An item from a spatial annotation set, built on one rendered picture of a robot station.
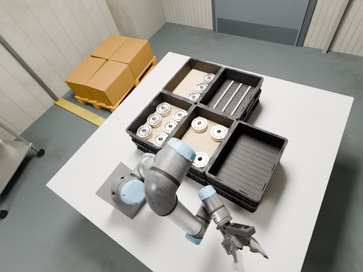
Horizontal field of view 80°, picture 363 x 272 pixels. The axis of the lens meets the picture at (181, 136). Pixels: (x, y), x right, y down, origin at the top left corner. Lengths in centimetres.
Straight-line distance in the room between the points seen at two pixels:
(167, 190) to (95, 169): 104
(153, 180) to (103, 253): 161
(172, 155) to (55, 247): 196
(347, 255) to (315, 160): 88
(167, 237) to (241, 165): 58
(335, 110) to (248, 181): 86
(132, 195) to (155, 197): 40
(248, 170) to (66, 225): 185
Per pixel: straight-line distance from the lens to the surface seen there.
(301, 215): 139
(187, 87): 170
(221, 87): 167
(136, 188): 108
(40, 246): 261
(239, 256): 93
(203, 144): 136
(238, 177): 126
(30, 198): 290
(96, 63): 316
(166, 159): 71
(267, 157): 134
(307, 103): 181
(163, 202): 71
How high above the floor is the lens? 199
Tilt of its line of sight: 55 degrees down
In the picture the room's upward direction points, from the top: 17 degrees counter-clockwise
